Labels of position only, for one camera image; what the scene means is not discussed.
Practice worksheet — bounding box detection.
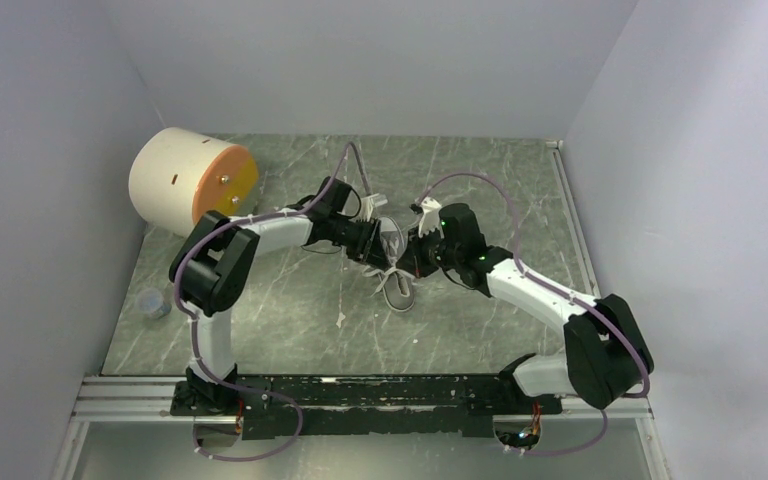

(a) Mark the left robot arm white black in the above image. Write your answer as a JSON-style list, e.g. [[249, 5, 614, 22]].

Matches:
[[169, 177, 390, 416]]

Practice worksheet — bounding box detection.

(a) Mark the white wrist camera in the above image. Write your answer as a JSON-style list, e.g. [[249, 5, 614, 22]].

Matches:
[[410, 197, 442, 237], [357, 193, 388, 221]]

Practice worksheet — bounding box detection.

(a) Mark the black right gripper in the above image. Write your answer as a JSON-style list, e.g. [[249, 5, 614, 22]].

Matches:
[[396, 223, 462, 280]]

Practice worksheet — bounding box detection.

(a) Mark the grey canvas sneaker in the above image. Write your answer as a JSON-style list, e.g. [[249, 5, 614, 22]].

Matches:
[[370, 217, 415, 312]]

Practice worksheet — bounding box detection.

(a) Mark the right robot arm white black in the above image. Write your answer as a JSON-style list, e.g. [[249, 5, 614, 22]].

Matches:
[[397, 199, 654, 414]]

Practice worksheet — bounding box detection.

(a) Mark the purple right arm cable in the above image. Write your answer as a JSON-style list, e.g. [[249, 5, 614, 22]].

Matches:
[[413, 172, 652, 458]]

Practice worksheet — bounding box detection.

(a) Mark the small clear plastic cup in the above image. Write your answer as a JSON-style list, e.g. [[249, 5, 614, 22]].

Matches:
[[135, 287, 171, 320]]

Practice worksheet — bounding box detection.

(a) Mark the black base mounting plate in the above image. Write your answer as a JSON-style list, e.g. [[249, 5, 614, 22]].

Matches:
[[169, 373, 562, 440]]

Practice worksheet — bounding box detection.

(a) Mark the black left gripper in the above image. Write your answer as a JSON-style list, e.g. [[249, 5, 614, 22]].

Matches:
[[328, 215, 392, 275]]

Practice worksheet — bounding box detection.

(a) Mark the aluminium frame rail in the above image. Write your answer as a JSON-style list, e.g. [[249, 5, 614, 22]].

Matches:
[[52, 376, 672, 479]]

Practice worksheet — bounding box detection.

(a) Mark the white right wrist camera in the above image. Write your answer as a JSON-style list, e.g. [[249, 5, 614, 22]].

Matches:
[[410, 197, 442, 237]]

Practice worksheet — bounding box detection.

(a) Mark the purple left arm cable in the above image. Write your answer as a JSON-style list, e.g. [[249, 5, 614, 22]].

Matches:
[[173, 141, 369, 463]]

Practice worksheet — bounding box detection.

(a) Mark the white shoelace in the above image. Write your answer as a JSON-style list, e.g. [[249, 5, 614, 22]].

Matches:
[[362, 233, 415, 303]]

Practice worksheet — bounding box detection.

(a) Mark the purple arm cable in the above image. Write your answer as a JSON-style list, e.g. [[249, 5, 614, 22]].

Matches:
[[173, 141, 369, 463], [413, 172, 652, 458]]

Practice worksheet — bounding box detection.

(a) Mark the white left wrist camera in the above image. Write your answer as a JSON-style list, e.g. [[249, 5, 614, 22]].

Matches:
[[357, 193, 388, 221]]

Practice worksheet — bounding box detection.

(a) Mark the cream cylinder with orange face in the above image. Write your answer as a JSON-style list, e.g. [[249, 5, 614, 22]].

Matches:
[[128, 127, 260, 237]]

